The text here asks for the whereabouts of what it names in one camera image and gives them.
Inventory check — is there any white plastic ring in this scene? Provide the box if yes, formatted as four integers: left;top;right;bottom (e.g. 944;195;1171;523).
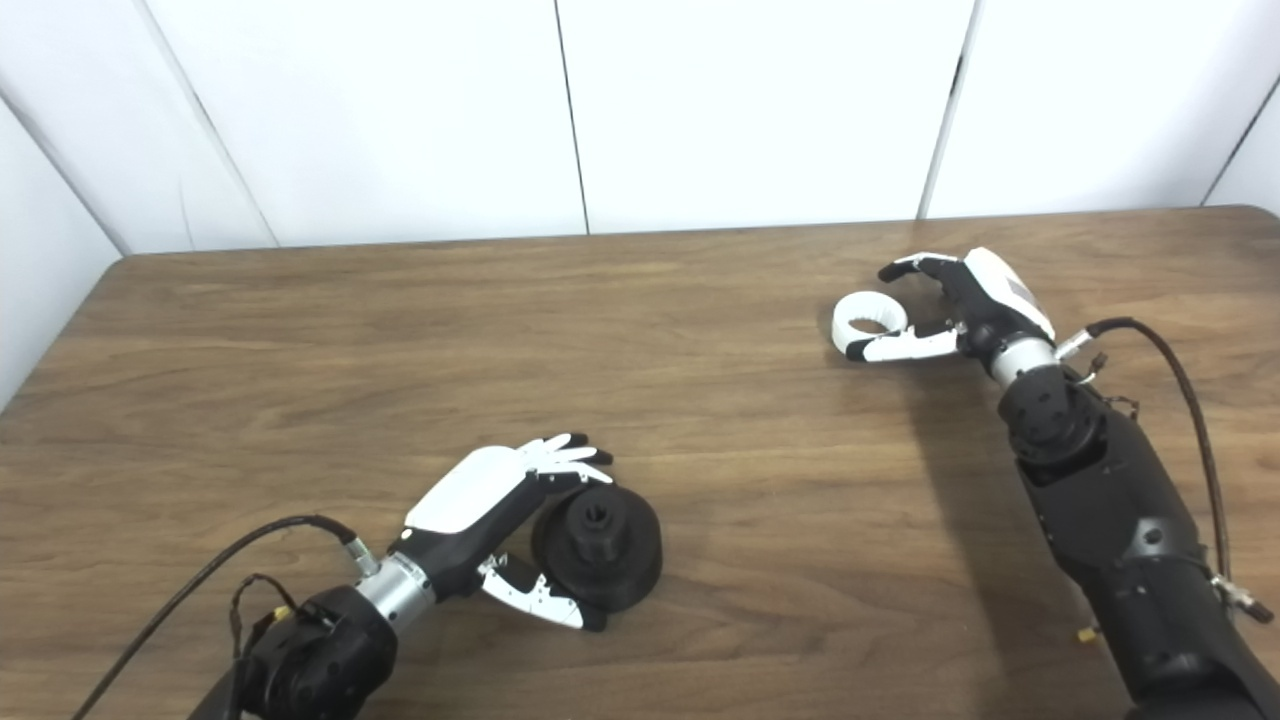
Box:
832;291;909;354

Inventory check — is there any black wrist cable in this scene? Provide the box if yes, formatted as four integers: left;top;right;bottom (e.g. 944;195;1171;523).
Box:
1055;317;1277;624
70;514;383;720

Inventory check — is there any thin arm wire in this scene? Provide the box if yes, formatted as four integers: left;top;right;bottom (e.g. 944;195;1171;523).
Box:
1074;352;1142;422
229;573;303;663

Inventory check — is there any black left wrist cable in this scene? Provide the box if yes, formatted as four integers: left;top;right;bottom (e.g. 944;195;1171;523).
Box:
70;514;383;720

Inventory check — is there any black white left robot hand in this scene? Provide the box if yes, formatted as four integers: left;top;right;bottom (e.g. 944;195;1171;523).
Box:
388;432;615;633

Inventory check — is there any thin left arm wire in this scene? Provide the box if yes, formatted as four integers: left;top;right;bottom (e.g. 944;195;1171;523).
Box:
229;573;303;663

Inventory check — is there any round black stepped part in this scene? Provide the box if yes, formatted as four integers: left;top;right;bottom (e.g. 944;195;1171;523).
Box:
530;485;664;615

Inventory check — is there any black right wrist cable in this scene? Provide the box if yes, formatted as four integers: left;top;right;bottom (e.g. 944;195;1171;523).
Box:
1055;317;1277;624

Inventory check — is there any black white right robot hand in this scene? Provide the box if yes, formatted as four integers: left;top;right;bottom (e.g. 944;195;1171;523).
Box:
845;247;1058;366

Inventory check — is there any thin right arm wire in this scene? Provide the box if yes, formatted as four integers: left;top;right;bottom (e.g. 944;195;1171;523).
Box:
1074;352;1142;422

